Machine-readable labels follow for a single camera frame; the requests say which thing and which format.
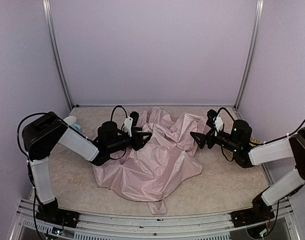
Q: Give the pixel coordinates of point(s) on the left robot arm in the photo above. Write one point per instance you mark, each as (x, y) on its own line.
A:
(38, 139)

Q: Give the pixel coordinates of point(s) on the aluminium frame post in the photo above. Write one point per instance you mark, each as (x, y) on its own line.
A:
(251, 53)
(56, 53)

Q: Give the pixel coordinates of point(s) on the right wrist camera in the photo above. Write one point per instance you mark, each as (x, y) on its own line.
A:
(214, 121)

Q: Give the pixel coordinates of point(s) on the left aluminium frame post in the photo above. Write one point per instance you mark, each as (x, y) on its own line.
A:
(56, 53)

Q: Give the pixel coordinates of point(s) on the right aluminium frame post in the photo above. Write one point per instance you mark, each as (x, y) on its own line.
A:
(251, 53)

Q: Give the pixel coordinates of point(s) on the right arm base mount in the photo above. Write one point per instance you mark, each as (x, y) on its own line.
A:
(253, 215)

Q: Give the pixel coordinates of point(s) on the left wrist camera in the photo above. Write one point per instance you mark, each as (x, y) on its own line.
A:
(129, 122)

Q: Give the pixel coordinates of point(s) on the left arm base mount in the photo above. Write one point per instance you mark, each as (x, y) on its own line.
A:
(58, 216)

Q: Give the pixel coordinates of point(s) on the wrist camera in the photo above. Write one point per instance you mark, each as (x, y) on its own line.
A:
(129, 122)
(214, 121)

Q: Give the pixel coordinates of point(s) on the aluminium front rail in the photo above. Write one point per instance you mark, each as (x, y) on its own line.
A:
(100, 226)

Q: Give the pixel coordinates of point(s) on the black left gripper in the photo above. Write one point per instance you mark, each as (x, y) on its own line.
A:
(136, 139)

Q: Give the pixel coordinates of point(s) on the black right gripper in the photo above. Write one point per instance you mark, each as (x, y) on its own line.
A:
(209, 137)

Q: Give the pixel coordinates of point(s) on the light blue enamel mug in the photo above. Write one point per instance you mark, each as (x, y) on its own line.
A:
(72, 122)

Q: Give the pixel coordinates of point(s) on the woven bamboo tray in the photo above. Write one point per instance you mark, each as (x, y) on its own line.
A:
(237, 151)

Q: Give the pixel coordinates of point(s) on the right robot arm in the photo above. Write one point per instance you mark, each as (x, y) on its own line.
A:
(289, 146)

